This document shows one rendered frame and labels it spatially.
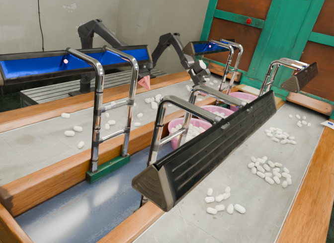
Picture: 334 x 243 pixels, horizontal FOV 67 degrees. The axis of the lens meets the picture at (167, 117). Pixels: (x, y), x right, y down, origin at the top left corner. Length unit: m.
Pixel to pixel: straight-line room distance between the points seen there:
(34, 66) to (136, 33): 2.98
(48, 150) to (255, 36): 1.66
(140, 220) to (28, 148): 0.52
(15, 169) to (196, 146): 0.67
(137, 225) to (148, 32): 3.06
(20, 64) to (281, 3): 1.73
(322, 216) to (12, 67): 1.07
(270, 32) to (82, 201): 1.70
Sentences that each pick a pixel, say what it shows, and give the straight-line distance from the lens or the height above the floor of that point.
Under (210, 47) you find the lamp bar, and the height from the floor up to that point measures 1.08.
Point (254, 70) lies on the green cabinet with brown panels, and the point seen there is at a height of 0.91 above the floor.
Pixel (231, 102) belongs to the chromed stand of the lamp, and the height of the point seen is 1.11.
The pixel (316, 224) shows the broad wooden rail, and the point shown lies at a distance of 1.01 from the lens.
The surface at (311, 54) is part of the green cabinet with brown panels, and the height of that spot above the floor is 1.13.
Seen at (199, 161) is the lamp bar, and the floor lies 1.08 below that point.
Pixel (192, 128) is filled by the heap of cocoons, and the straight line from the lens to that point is 1.30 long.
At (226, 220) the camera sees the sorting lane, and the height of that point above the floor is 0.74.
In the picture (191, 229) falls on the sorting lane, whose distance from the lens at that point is 0.81.
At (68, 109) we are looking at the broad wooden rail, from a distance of 1.28.
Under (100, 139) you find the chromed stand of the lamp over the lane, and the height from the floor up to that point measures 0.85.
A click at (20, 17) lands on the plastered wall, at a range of 3.17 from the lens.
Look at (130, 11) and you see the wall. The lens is 3.80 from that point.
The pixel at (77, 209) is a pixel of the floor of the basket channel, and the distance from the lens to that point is 0.90.
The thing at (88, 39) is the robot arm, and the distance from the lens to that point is 1.54.
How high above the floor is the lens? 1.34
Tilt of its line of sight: 27 degrees down
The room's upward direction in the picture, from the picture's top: 12 degrees clockwise
